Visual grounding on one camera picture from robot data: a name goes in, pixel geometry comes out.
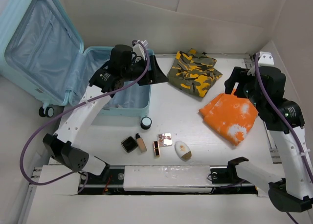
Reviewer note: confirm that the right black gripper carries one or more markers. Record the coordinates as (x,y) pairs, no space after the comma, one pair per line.
(239,74)

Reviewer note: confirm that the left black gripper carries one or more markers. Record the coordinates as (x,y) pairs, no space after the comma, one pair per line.
(154,76)

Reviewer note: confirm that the orange tie-dye cloth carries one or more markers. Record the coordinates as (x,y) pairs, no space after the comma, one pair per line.
(230,116)

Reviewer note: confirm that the camouflage yellow green garment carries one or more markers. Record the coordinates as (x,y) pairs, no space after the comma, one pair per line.
(193,73)

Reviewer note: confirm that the black gold lipstick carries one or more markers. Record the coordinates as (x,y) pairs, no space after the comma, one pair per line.
(156,149)

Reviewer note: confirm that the beige foundation bottle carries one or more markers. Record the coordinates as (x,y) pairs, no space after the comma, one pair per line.
(140,143)

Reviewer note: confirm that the black square powder compact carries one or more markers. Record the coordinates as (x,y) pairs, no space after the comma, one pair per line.
(129,144)

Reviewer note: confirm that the white egg-shaped cosmetic case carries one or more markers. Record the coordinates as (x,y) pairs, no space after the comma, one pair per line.
(182,150)

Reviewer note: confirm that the light blue hardshell suitcase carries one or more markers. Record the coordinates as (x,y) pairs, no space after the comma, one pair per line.
(42,52)

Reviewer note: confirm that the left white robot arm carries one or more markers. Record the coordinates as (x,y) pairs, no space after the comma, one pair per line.
(127,66)

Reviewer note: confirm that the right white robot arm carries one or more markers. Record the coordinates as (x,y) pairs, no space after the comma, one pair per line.
(285,123)

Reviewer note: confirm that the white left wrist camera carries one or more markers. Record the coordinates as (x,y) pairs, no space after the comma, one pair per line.
(139,47)

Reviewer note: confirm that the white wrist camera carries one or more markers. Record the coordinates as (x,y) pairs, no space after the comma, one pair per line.
(139,47)
(264,59)

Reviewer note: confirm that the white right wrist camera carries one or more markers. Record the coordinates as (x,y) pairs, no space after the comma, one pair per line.
(264,59)

